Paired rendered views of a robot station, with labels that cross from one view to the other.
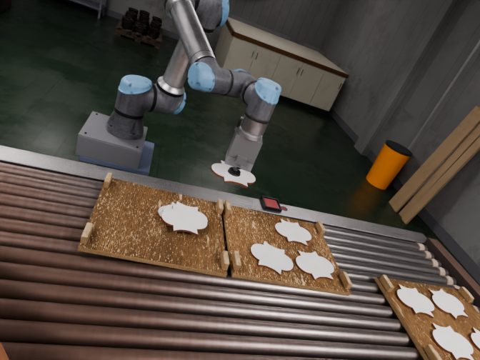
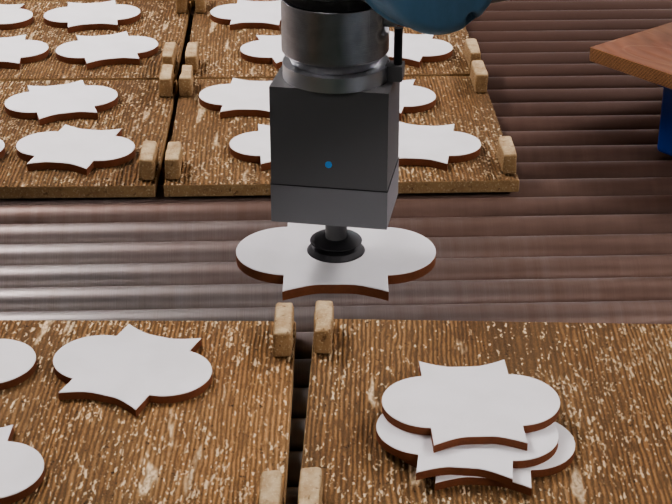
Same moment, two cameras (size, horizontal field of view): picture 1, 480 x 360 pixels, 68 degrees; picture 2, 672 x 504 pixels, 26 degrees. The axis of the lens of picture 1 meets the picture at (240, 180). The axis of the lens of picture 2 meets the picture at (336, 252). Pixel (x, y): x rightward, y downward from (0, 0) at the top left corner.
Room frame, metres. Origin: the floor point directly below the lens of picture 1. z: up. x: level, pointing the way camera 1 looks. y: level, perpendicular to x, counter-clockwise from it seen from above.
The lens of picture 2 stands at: (1.92, 0.35, 1.62)
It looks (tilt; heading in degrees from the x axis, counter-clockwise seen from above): 27 degrees down; 199
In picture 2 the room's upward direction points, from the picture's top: straight up
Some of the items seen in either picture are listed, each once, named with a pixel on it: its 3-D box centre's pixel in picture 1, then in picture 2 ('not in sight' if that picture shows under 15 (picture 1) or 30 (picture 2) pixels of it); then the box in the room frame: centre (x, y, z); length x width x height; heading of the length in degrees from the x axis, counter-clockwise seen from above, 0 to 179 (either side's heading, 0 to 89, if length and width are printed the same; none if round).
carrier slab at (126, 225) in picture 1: (161, 223); (547, 431); (0.89, 0.17, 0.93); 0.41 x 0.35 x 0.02; 108
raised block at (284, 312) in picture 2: (236, 261); (283, 329); (0.84, -0.08, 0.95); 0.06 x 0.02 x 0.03; 19
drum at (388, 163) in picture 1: (387, 165); not in sight; (4.58, -1.72, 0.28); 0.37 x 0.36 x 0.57; 19
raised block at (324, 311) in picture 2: (225, 260); (323, 326); (0.82, -0.05, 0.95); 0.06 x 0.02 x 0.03; 18
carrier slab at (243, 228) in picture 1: (281, 246); (48, 429); (1.03, -0.23, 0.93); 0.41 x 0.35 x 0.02; 109
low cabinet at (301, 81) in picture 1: (273, 64); not in sight; (7.50, 0.28, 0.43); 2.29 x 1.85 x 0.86; 109
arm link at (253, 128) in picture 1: (252, 124); (339, 29); (1.01, 0.03, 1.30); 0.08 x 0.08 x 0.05
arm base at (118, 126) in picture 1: (126, 120); not in sight; (1.31, 0.52, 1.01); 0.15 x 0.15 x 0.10
